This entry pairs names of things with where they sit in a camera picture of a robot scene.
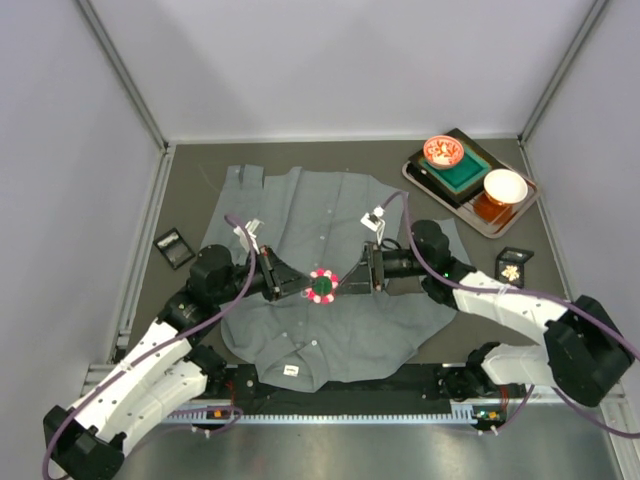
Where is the amber glass dish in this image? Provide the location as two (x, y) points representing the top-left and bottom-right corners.
(473, 193), (513, 226)

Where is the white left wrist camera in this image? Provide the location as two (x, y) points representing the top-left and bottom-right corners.
(234, 218), (264, 253)

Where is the red patterned bowl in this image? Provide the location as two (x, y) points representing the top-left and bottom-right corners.
(423, 135), (465, 170)

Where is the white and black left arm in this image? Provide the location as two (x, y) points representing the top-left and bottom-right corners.
(42, 245), (312, 479)

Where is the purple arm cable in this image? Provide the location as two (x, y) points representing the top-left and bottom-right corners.
(377, 190), (640, 441)
(40, 213), (259, 480)

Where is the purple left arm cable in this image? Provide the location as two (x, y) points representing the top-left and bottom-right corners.
(40, 213), (259, 480)

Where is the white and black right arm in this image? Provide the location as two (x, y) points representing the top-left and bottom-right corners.
(337, 214), (635, 407)

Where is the white and orange cup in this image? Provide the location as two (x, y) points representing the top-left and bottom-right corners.
(483, 169), (528, 205)

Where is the black right jewellery box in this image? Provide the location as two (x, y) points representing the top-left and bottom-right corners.
(494, 247), (534, 289)

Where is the green square dish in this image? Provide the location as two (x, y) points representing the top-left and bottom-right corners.
(421, 149), (491, 195)

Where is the black rectangular tray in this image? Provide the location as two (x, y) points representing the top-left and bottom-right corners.
(406, 128), (505, 209)

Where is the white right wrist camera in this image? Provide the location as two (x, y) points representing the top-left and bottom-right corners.
(360, 206), (386, 245)

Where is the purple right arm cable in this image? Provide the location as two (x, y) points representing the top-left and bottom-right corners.
(377, 190), (640, 441)

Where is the grey slotted cable duct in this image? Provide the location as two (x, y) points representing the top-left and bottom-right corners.
(162, 404), (502, 426)

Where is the black left jewellery box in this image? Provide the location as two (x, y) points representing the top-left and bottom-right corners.
(153, 228), (196, 270)

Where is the gold leaf brooch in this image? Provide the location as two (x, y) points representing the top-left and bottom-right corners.
(500, 264), (521, 283)

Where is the black jewellery box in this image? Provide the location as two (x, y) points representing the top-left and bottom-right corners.
(153, 228), (196, 270)
(494, 247), (534, 289)

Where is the brown plastic tray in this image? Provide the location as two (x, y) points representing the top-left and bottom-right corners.
(401, 161), (540, 239)

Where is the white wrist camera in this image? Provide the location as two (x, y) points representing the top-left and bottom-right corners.
(234, 218), (264, 253)
(360, 206), (386, 245)

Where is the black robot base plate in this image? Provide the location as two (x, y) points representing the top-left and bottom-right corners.
(195, 364), (525, 414)

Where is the grey button-up shirt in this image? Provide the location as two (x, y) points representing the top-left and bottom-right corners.
(204, 165), (455, 392)

